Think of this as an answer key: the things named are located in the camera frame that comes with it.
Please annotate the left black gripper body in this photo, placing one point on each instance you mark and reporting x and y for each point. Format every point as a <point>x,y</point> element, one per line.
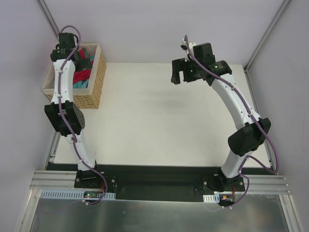
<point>85,62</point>

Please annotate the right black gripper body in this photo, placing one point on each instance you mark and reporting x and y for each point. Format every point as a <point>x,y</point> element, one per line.
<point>183,70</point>

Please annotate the pink t shirt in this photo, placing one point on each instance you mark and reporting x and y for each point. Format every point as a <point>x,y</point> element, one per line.
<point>84,67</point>

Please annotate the wicker basket with liner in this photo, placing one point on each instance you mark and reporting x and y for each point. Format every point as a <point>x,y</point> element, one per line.
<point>84,98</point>

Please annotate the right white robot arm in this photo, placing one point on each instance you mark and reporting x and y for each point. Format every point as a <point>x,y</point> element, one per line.
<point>199,63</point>

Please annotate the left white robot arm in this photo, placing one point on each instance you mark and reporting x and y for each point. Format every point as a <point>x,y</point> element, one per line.
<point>64,115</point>

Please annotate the teal t shirt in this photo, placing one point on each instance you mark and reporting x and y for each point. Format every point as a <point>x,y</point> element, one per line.
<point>81,78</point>

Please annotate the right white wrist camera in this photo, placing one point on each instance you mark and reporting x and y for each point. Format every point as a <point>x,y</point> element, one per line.
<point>188,49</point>

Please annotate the right aluminium frame post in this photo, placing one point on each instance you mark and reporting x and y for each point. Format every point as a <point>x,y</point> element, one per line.
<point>267,33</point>

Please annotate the aluminium frame post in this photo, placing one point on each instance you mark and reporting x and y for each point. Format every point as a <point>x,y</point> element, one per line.
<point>49,17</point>
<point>267,33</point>

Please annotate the left aluminium frame post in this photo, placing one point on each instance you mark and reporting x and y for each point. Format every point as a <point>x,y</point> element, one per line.
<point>49,17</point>

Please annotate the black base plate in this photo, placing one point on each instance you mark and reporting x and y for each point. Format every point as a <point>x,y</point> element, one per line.
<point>153,183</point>

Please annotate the right white cable duct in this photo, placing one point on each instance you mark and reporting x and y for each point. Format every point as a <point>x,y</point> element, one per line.
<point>211,198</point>

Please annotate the white cable duct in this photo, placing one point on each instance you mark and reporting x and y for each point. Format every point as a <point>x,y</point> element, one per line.
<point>211,198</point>
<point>75,195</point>

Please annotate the left white cable duct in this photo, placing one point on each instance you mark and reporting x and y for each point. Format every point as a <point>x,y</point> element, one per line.
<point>75,195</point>

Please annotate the front aluminium rail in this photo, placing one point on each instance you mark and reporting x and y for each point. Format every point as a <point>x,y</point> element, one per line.
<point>259,184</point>

